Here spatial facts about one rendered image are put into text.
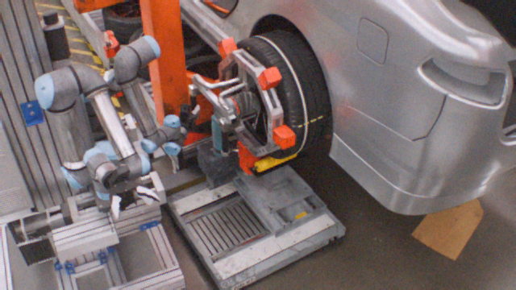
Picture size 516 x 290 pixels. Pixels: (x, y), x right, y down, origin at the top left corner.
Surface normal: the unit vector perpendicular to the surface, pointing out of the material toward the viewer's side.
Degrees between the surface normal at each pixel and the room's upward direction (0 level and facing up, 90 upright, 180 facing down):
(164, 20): 90
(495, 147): 89
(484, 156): 90
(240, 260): 0
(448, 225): 2
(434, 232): 1
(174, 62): 90
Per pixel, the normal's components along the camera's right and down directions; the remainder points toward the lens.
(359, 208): 0.00, -0.76
